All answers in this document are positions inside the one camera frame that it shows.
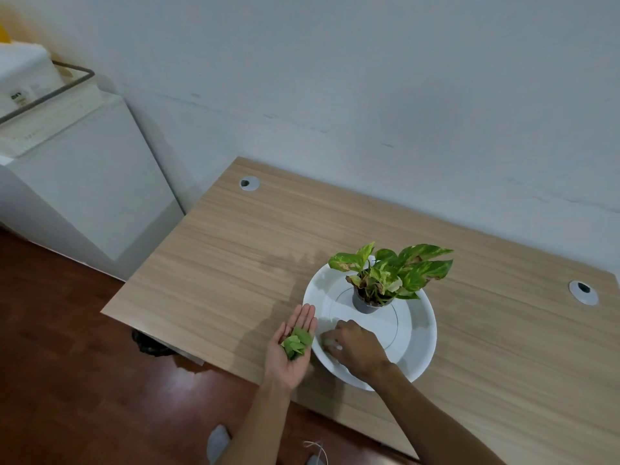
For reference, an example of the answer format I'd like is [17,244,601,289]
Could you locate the person's left hand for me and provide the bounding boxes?
[263,304,318,394]

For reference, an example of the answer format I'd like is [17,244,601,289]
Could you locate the person's right hand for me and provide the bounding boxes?
[321,319,391,384]

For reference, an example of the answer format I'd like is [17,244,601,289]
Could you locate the pile of green leaves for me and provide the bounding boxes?
[281,326,314,361]

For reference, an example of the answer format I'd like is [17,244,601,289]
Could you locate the person's left forearm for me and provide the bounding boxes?
[215,377,292,465]

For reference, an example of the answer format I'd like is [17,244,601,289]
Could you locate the person's right forearm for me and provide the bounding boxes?
[370,362,507,465]

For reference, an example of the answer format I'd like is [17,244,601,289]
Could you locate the dark grey plant pot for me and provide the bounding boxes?
[352,286,394,315]

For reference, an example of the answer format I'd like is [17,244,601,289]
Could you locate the white round tray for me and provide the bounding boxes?
[303,260,438,392]

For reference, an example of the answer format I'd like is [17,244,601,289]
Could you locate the green variegated plant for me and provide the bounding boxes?
[328,242,454,306]

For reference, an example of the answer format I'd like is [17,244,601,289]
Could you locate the black bag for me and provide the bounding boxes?
[132,329,178,358]

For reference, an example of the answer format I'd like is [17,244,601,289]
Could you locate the white cabinet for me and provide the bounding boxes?
[0,92,185,282]

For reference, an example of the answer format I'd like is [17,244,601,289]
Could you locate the white box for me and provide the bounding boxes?
[0,41,67,119]

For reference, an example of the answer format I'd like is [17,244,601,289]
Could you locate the white thin cable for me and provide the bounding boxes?
[303,440,330,465]

